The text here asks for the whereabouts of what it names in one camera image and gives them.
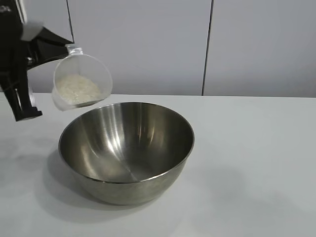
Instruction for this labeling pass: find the clear plastic measuring cup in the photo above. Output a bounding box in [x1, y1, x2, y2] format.
[51, 43, 113, 112]

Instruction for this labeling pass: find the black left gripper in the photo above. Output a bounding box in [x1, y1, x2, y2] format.
[0, 0, 75, 122]

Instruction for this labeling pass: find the stainless steel mixing bowl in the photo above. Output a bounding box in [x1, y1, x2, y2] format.
[58, 101, 196, 205]

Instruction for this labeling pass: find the white uncooked rice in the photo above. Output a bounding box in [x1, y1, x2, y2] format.
[55, 74, 103, 107]

